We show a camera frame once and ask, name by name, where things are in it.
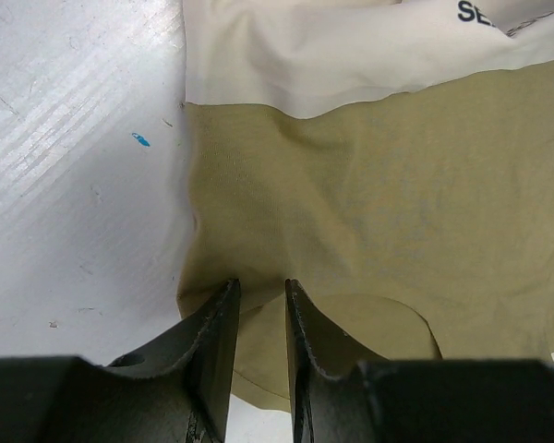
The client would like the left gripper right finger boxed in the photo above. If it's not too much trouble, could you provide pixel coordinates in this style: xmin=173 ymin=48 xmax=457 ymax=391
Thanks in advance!
xmin=285 ymin=280 xmax=554 ymax=442

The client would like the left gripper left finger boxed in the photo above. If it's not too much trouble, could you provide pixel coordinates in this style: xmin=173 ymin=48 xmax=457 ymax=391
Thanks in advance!
xmin=0 ymin=280 xmax=240 ymax=442

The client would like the khaki underwear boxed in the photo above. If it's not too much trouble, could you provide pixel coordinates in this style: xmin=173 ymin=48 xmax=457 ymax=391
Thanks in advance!
xmin=178 ymin=1 xmax=554 ymax=411

